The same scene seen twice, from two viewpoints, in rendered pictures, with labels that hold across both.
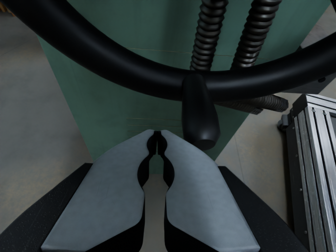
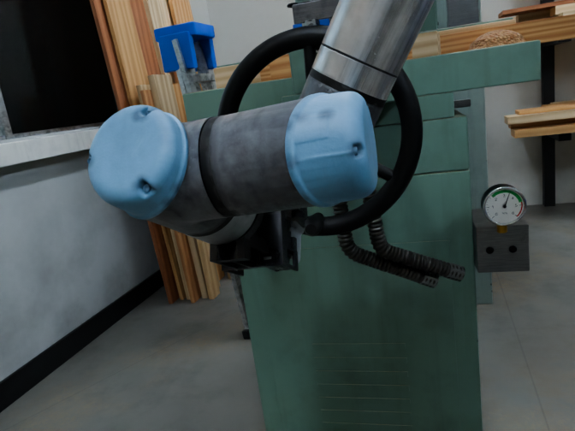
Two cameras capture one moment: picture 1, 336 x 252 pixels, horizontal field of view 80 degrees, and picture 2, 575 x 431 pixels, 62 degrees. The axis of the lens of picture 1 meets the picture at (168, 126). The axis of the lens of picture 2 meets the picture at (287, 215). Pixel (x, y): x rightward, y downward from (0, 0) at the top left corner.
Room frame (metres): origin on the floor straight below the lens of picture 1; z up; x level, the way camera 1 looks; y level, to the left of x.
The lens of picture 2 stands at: (-0.49, -0.28, 0.87)
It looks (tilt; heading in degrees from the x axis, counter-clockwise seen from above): 14 degrees down; 27
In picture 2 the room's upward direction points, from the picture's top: 8 degrees counter-clockwise
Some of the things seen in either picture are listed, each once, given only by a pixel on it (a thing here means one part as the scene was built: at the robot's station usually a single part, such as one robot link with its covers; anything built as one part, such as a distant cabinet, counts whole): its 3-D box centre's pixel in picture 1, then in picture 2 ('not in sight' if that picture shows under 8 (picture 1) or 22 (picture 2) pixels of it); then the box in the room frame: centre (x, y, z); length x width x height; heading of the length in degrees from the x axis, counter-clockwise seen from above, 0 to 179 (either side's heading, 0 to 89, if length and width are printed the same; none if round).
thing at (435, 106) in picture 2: not in sight; (340, 115); (0.41, 0.04, 0.82); 0.40 x 0.21 x 0.04; 102
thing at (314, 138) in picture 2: not in sight; (299, 152); (-0.17, -0.13, 0.83); 0.11 x 0.11 x 0.08; 10
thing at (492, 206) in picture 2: not in sight; (502, 209); (0.31, -0.25, 0.65); 0.06 x 0.04 x 0.08; 102
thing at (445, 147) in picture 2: not in sight; (353, 138); (0.59, 0.08, 0.76); 0.57 x 0.45 x 0.09; 12
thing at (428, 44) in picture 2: not in sight; (426, 45); (0.37, -0.14, 0.92); 0.04 x 0.04 x 0.04; 3
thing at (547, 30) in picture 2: not in sight; (406, 52); (0.49, -0.08, 0.92); 0.59 x 0.02 x 0.04; 102
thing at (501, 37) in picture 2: not in sight; (494, 39); (0.44, -0.24, 0.91); 0.12 x 0.09 x 0.03; 12
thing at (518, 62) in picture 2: not in sight; (349, 87); (0.37, 0.00, 0.87); 0.61 x 0.30 x 0.06; 102
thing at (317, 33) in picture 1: (301, 58); (497, 238); (0.38, -0.23, 0.58); 0.12 x 0.08 x 0.08; 12
